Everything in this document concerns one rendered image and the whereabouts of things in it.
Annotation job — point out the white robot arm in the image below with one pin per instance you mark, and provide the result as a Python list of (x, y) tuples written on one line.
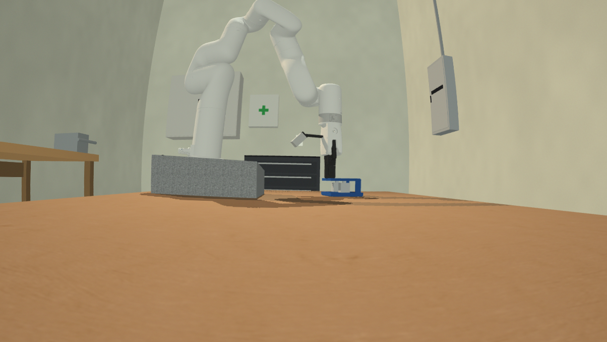
[(211, 75)]

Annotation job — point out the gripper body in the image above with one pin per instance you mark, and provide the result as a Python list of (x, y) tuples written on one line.
[(331, 131)]

